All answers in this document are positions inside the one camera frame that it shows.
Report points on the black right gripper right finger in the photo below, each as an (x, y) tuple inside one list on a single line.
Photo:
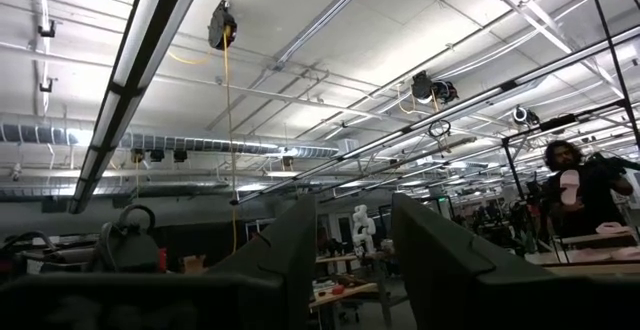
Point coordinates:
[(435, 260)]

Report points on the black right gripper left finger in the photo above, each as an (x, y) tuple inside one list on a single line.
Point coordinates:
[(280, 260)]

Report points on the black background robot arm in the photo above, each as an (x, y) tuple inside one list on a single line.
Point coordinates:
[(607, 162)]

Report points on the small red object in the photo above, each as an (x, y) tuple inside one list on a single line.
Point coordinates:
[(338, 289)]

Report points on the background wooden table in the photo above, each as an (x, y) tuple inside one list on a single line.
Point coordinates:
[(350, 292)]

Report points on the white humanoid robot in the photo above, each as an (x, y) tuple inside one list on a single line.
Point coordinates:
[(362, 227)]

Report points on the pink slide sandal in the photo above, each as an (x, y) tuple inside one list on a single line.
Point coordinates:
[(570, 187), (614, 228)]

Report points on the person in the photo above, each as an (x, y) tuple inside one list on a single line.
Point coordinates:
[(600, 200)]

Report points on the long ceiling light bar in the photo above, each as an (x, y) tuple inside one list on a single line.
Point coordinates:
[(150, 20)]

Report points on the silver ceiling air duct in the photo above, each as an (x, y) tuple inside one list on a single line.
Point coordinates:
[(200, 144)]

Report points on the black metal station frame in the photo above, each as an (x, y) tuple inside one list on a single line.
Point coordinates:
[(557, 122)]

